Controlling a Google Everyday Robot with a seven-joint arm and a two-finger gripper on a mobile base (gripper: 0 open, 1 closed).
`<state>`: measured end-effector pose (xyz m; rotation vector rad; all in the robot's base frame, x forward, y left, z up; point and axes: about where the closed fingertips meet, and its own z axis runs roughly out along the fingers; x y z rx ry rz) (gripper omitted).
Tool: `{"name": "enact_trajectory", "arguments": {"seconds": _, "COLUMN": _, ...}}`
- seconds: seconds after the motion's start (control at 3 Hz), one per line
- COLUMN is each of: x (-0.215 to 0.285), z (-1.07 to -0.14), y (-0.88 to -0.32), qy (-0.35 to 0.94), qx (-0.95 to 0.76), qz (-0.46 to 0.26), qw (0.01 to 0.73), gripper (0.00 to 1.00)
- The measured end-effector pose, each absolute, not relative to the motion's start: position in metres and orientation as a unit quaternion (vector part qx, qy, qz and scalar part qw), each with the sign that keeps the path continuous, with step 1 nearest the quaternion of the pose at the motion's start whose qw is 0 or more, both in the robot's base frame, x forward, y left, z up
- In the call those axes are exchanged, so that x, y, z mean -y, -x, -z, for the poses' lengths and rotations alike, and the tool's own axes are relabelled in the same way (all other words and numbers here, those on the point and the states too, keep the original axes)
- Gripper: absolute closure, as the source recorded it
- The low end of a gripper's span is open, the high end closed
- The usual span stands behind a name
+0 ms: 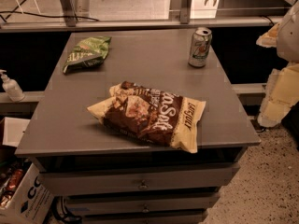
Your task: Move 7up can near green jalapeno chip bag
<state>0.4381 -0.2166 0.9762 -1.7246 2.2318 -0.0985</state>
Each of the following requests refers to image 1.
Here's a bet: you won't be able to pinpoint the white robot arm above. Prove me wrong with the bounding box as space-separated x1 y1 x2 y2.
277 0 299 63

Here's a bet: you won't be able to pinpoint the brown sea salt chip bag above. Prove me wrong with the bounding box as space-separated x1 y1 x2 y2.
88 81 206 153

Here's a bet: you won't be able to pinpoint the green jalapeno chip bag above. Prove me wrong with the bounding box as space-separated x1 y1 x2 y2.
62 36 111 75

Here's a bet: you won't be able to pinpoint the grey drawer cabinet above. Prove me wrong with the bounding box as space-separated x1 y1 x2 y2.
17 29 259 224

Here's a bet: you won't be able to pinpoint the white pump bottle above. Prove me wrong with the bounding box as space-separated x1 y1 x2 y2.
0 70 25 102

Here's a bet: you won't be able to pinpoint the snack packets in box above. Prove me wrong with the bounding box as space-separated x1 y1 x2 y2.
0 161 24 208

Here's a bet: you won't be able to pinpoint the white cardboard box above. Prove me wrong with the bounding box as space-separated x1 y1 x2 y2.
0 117 53 224

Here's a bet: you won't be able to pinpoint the black cable on shelf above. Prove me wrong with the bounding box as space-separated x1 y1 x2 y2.
0 0 100 23

